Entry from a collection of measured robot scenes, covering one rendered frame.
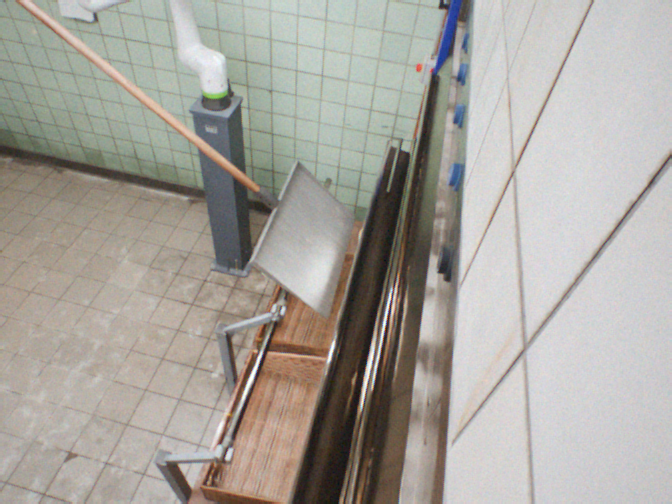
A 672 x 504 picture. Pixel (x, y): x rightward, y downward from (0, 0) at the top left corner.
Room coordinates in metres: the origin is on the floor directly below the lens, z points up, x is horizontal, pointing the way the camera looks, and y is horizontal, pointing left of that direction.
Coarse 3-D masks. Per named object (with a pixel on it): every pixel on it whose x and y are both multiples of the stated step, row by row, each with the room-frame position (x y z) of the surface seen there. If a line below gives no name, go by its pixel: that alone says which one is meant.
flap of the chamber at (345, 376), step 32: (384, 192) 1.24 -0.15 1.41; (384, 224) 1.08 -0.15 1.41; (384, 256) 0.95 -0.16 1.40; (352, 320) 0.69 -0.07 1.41; (352, 352) 0.60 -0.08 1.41; (320, 384) 0.50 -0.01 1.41; (352, 384) 0.51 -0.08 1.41; (352, 416) 0.44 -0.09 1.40; (320, 448) 0.35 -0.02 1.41; (320, 480) 0.29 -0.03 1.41
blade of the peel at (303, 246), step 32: (288, 192) 1.34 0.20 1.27; (320, 192) 1.46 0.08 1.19; (288, 224) 1.20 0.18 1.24; (320, 224) 1.30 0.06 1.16; (352, 224) 1.42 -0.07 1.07; (256, 256) 1.00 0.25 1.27; (288, 256) 1.07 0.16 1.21; (320, 256) 1.16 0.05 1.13; (288, 288) 0.94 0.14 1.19; (320, 288) 1.03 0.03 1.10
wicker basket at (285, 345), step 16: (352, 256) 1.49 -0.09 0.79; (336, 288) 1.43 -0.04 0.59; (272, 304) 1.18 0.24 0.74; (288, 304) 1.30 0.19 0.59; (304, 304) 1.31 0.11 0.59; (336, 304) 1.33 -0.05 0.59; (288, 320) 1.20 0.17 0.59; (304, 320) 1.22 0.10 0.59; (320, 320) 1.23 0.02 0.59; (256, 336) 1.01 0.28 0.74; (288, 336) 1.12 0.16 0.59; (304, 336) 1.13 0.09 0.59; (320, 336) 1.14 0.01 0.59; (288, 352) 0.97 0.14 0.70; (304, 352) 0.96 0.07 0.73; (320, 352) 0.95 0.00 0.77
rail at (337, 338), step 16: (384, 160) 1.39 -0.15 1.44; (368, 224) 1.04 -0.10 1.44; (352, 272) 0.84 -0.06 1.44; (352, 288) 0.78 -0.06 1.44; (336, 336) 0.62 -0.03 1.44; (336, 352) 0.58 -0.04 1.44; (320, 400) 0.45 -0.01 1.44; (320, 416) 0.41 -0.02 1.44; (304, 448) 0.34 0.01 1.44; (304, 464) 0.31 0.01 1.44; (304, 480) 0.28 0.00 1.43
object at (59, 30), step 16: (16, 0) 1.30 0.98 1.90; (48, 16) 1.31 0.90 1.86; (64, 32) 1.30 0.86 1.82; (80, 48) 1.29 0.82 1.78; (96, 64) 1.28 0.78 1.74; (128, 80) 1.29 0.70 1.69; (144, 96) 1.27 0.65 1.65; (160, 112) 1.26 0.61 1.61; (176, 128) 1.25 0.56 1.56; (224, 160) 1.25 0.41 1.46; (240, 176) 1.23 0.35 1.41
